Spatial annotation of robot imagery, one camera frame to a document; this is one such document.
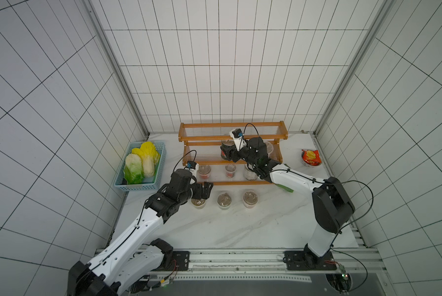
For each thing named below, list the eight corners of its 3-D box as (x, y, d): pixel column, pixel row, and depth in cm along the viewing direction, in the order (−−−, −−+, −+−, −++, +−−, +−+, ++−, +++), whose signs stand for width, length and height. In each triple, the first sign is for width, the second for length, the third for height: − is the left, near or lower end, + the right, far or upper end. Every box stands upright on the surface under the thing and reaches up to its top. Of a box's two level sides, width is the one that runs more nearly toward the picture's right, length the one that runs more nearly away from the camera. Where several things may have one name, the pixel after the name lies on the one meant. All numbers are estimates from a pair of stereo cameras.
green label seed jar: (217, 210, 88) (216, 205, 84) (217, 197, 93) (217, 192, 88) (230, 210, 88) (231, 205, 84) (230, 197, 93) (231, 192, 88)
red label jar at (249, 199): (243, 208, 89) (244, 203, 84) (242, 195, 93) (243, 190, 89) (256, 208, 89) (258, 203, 85) (255, 195, 93) (256, 190, 89)
